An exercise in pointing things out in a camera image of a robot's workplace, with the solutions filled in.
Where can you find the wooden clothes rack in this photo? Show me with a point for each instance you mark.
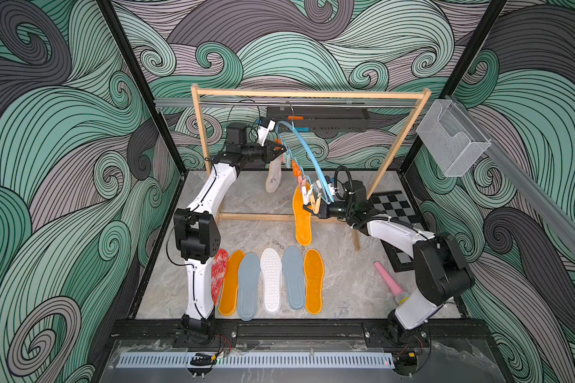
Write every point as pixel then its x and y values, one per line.
pixel 420 99

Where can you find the white clothes peg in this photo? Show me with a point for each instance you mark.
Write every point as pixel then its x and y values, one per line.
pixel 309 197

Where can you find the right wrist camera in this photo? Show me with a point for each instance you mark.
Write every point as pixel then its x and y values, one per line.
pixel 330 190

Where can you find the pink microphone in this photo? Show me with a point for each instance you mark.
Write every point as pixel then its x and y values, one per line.
pixel 399 294

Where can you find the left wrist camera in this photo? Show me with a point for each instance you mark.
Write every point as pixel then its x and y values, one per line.
pixel 265 126

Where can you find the beige insole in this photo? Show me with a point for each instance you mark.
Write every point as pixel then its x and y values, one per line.
pixel 273 180

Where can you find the blue clip hanger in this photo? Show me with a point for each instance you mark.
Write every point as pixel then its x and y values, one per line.
pixel 309 154

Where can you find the orange insole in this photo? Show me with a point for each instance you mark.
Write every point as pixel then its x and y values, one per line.
pixel 314 272
pixel 303 232
pixel 227 299

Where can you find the clear acrylic wall box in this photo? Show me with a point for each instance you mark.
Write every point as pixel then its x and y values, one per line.
pixel 452 137

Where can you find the white slotted cable duct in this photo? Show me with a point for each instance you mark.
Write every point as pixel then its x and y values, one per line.
pixel 287 360

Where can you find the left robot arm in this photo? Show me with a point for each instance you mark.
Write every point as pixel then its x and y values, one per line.
pixel 197 236

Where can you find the black wall tool holder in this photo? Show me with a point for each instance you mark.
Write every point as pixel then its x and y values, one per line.
pixel 322 120

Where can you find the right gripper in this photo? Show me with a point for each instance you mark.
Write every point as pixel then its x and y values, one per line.
pixel 325 211

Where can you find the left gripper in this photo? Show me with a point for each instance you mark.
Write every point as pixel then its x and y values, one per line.
pixel 267 154

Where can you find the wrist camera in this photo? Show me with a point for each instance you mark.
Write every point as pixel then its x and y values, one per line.
pixel 265 126
pixel 330 190

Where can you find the red patterned insole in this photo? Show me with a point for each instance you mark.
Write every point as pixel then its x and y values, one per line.
pixel 219 270

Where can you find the white insole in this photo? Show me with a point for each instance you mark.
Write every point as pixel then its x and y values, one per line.
pixel 271 269

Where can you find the black white chessboard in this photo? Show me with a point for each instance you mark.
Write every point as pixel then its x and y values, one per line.
pixel 397 205

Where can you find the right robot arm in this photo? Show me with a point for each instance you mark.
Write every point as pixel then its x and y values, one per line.
pixel 441 269

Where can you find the grey blue insole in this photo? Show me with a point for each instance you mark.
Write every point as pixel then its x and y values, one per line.
pixel 292 264
pixel 248 278

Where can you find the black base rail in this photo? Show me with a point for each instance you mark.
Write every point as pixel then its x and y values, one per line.
pixel 382 333

